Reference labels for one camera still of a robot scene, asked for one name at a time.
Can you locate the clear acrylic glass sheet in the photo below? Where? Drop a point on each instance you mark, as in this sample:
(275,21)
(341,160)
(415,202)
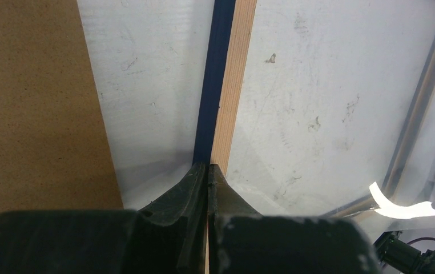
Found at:
(337,112)

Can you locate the blue wooden picture frame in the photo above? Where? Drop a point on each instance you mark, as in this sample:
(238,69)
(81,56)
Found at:
(223,80)

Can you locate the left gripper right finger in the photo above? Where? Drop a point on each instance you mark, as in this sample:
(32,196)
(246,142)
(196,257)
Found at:
(245,241)

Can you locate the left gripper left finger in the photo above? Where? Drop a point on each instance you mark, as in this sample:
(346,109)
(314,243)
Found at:
(166,236)

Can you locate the brown cardboard backing board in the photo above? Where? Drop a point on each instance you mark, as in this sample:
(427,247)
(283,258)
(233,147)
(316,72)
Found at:
(54,152)

